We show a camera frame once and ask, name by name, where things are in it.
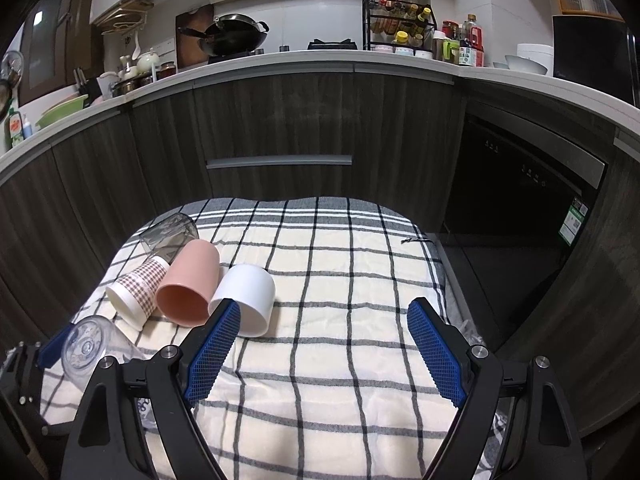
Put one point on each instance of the black countertop appliance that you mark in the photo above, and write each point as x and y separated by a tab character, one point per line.
590	52

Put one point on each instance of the black wok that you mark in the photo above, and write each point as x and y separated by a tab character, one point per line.
235	35

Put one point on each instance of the dark soy sauce bottle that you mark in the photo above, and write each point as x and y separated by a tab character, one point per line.
469	42

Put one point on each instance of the dark tinted glass cup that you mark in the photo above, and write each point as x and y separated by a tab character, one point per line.
167	235

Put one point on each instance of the built-in dishwasher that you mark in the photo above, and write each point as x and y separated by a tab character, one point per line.
510	180

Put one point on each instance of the white bowl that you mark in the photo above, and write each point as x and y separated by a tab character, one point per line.
522	64

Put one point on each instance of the brown checked paper cup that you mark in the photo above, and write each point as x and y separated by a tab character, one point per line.
137	290

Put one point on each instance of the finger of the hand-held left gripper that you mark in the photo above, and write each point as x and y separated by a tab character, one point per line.
52	350

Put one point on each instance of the white teapot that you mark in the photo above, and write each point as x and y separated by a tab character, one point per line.
147	61

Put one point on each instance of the black knife block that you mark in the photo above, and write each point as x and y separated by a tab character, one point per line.
87	85

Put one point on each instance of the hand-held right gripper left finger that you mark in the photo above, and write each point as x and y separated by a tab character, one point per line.
216	345

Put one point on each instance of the green basin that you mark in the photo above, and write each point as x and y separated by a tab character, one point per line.
62	110

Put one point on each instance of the red lid jar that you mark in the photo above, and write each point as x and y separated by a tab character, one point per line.
450	30

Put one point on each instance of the pink cup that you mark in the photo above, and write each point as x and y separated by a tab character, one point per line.
192	272

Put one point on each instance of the black spice rack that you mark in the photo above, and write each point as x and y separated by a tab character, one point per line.
400	25

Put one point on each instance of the checked cloth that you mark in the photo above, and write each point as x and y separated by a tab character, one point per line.
330	285

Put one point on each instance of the dark cutting board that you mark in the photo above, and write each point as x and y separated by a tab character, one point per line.
190	35

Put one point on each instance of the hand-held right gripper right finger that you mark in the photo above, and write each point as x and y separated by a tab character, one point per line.
434	347

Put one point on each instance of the white cup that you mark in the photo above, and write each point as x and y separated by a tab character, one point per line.
247	290

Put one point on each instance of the green dish soap bottle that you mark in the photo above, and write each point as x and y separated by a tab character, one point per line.
15	127

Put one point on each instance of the clear plastic cup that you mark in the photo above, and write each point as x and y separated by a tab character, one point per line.
87	347

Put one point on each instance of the gas stove burner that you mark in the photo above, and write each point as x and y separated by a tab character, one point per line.
331	44

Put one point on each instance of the hanging wall rack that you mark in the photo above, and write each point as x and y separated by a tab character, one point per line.
122	15

